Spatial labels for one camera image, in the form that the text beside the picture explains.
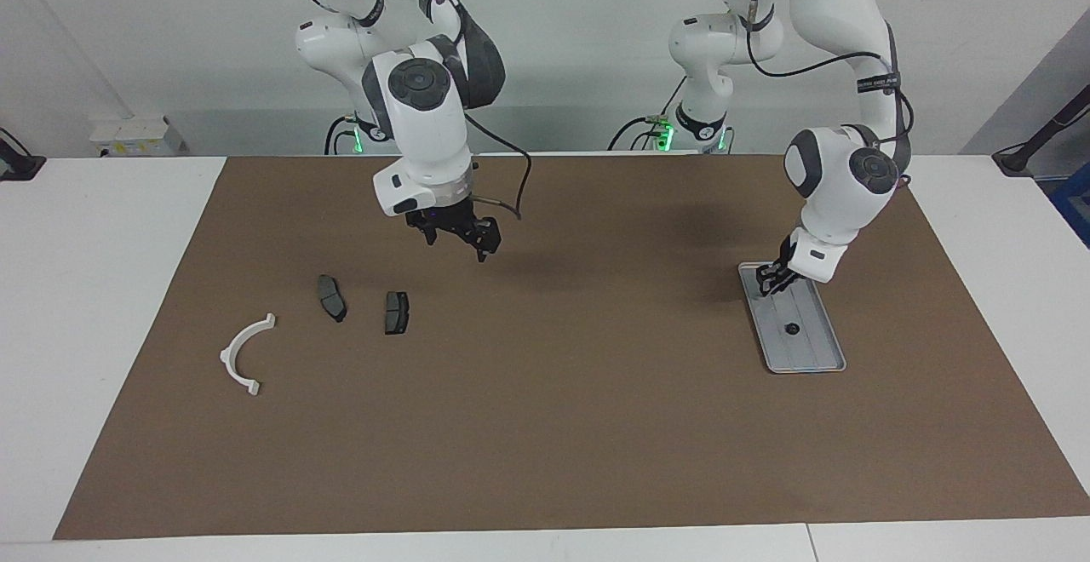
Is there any brown table mat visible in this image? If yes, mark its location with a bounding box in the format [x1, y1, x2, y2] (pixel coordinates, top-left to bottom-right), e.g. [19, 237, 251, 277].
[53, 153, 1090, 540]

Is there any black table clamp mount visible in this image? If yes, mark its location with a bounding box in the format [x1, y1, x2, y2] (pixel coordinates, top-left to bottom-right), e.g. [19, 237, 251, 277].
[0, 128, 46, 181]

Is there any white half ring clamp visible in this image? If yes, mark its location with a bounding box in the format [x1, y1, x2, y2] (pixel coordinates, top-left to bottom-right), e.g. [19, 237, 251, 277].
[220, 313, 277, 397]

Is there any white power strip box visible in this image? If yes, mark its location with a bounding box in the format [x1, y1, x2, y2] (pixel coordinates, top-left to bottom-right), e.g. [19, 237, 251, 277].
[89, 115, 188, 158]

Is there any blue crate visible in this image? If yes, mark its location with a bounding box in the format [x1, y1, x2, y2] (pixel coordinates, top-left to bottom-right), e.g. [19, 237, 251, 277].
[1050, 166, 1090, 248]

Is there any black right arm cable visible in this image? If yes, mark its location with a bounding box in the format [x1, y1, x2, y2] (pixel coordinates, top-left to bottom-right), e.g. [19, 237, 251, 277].
[268, 0, 535, 222]

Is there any dark elongated brake pad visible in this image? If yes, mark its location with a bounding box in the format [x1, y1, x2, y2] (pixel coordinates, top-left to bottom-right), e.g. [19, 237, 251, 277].
[317, 274, 348, 324]

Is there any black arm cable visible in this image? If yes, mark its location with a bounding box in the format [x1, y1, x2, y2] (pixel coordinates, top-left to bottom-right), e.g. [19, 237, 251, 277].
[720, 0, 917, 190]
[268, 0, 535, 222]

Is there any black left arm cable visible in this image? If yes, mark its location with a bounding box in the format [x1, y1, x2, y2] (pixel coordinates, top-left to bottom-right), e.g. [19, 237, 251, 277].
[720, 0, 917, 190]

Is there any black right base cable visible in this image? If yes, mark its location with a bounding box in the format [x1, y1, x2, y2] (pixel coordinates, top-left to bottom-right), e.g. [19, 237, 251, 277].
[323, 114, 360, 156]

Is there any black base cable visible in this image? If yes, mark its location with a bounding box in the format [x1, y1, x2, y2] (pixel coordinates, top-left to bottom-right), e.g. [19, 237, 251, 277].
[323, 114, 360, 156]
[607, 75, 689, 152]

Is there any black left base cable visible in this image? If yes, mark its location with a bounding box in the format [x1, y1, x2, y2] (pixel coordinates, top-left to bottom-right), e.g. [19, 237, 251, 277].
[607, 75, 689, 152]

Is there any silver metal ribbed tray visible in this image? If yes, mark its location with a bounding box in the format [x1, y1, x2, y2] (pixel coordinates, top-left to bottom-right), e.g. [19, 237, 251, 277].
[737, 261, 847, 375]

